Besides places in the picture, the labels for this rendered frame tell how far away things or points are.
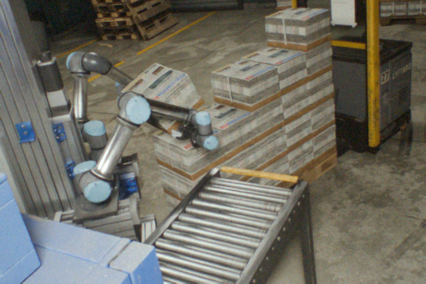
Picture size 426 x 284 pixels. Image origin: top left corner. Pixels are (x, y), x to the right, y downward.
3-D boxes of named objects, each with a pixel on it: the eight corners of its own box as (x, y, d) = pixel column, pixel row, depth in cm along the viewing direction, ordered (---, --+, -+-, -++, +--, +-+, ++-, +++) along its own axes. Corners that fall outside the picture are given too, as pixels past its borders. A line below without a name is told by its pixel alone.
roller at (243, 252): (168, 234, 219) (165, 226, 217) (260, 257, 196) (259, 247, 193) (161, 241, 215) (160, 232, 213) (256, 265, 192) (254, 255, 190)
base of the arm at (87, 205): (79, 214, 234) (74, 198, 229) (83, 198, 247) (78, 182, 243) (109, 208, 235) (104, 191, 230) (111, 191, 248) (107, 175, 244)
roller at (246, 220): (187, 214, 232) (189, 204, 233) (276, 232, 209) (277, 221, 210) (182, 214, 228) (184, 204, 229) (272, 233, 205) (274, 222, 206)
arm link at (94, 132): (99, 149, 274) (94, 129, 268) (83, 147, 281) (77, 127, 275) (113, 140, 283) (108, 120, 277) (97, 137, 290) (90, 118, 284)
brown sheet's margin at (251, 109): (213, 101, 335) (213, 96, 333) (242, 87, 351) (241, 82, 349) (251, 112, 307) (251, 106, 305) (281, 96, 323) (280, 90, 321)
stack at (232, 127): (173, 236, 339) (149, 134, 304) (279, 165, 403) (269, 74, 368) (208, 258, 311) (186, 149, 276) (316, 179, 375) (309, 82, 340)
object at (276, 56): (239, 59, 341) (239, 58, 341) (267, 47, 357) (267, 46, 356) (277, 66, 314) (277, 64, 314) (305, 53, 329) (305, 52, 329)
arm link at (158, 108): (108, 105, 233) (191, 124, 260) (115, 111, 224) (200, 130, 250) (115, 83, 231) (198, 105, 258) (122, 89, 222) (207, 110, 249)
